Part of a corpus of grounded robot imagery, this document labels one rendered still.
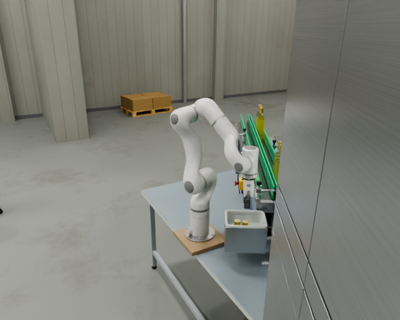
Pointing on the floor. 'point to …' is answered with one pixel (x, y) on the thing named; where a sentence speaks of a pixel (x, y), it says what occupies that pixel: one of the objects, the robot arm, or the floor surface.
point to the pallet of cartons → (145, 103)
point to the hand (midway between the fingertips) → (246, 202)
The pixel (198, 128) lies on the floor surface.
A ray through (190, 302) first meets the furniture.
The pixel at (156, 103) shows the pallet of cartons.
